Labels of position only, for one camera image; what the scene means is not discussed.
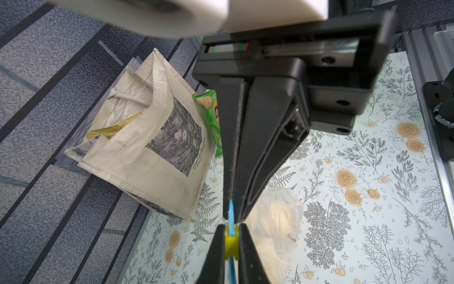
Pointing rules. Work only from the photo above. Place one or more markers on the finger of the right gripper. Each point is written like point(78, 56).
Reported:
point(232, 142)

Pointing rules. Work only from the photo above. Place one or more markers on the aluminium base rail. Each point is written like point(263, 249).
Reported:
point(431, 55)

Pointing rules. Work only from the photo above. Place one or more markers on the clear bag of buns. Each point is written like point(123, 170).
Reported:
point(274, 224)

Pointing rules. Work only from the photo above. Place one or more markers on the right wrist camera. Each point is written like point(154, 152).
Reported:
point(184, 18)

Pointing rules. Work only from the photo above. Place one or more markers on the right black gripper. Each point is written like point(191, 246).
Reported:
point(275, 84)

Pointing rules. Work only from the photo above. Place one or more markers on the yellow snack packet in tote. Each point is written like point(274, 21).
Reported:
point(109, 132)

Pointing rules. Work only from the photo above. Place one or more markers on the green chips bag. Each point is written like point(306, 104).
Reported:
point(209, 102)

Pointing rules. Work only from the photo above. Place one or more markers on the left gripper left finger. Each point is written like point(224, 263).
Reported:
point(213, 270)

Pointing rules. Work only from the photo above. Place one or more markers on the beige canvas tote bag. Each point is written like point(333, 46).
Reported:
point(161, 158)

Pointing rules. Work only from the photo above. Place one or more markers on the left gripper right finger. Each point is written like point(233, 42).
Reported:
point(250, 267)

